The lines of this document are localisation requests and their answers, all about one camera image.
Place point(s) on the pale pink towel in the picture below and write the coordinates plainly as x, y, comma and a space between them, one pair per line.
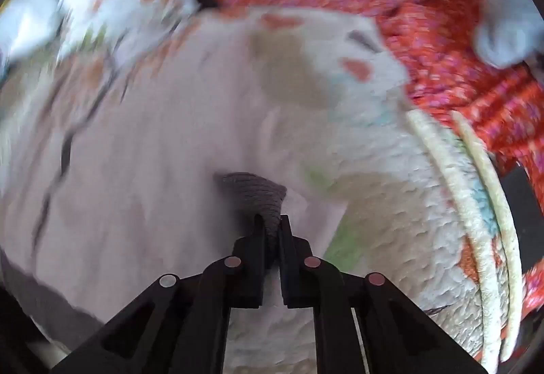
148, 161

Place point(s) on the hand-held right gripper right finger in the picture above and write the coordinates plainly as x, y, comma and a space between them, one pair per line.
285, 231

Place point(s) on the light grey cloth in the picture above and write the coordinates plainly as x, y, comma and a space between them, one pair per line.
505, 21

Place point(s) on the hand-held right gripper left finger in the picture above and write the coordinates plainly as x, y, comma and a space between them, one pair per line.
256, 229

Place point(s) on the heart-print quilt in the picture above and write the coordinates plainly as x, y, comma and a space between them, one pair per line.
382, 225

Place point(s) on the cream ribbed strip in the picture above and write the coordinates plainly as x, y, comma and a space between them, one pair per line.
463, 212
493, 187

